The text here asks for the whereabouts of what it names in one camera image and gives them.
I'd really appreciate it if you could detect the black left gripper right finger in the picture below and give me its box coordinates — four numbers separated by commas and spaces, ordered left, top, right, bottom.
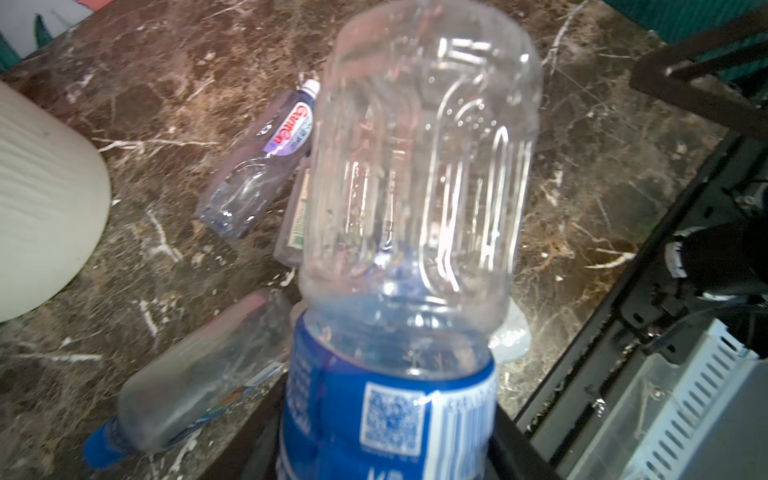
488, 404, 561, 480

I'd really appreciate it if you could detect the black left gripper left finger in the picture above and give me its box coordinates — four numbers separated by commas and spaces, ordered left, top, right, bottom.
199, 374, 288, 480

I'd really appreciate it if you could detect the clear bottle blue cap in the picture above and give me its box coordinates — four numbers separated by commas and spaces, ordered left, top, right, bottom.
83, 289, 292, 469

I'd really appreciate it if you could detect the white ribbed waste bin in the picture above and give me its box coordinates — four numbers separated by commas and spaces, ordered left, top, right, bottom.
1, 84, 112, 322

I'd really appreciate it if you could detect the clear bottle blue label centre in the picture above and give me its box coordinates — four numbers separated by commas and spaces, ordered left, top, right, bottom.
488, 298, 531, 364

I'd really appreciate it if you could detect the clear bottle white label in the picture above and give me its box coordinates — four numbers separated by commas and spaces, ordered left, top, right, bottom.
273, 155, 311, 268

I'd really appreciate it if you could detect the clear bottle purple label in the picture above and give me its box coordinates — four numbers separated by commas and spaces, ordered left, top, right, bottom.
195, 79, 321, 240

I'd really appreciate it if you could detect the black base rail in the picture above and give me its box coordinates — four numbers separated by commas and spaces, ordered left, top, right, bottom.
515, 134, 767, 466

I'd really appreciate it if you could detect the white vented cable duct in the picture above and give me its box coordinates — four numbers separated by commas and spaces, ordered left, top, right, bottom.
567, 319, 767, 479

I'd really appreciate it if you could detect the black right corner frame post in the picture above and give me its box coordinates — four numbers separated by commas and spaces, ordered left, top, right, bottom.
630, 1, 767, 142

